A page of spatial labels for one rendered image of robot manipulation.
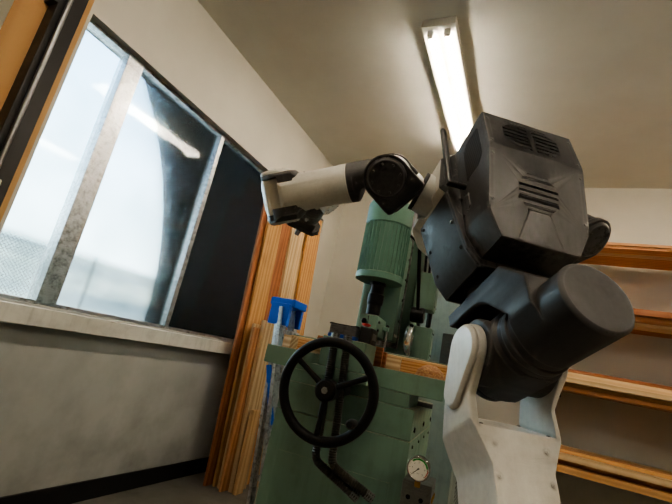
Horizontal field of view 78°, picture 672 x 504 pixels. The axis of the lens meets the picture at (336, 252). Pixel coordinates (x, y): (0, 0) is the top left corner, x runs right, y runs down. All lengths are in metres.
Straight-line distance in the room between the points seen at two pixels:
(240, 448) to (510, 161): 2.45
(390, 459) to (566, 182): 0.89
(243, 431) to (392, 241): 1.77
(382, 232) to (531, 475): 1.00
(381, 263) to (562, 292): 0.95
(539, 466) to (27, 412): 2.00
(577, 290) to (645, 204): 3.54
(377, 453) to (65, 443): 1.56
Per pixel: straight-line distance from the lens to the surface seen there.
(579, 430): 3.76
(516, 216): 0.77
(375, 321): 1.48
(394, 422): 1.34
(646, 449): 3.83
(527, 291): 0.66
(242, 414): 2.89
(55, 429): 2.39
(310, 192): 0.94
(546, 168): 0.88
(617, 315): 0.66
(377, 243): 1.51
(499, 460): 0.72
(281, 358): 1.46
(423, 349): 1.65
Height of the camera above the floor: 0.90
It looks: 14 degrees up
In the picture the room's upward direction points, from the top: 12 degrees clockwise
